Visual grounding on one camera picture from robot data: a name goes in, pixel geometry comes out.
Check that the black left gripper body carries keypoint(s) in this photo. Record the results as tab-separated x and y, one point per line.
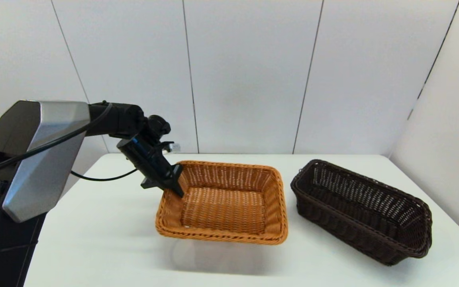
150	163

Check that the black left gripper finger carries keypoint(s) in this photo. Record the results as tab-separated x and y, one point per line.
177	189

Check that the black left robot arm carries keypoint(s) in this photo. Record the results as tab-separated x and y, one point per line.
22	187

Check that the dark brown wicker basket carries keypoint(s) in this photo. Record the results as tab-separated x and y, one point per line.
353	230

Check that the orange wicker basket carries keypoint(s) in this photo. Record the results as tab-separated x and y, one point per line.
225	207

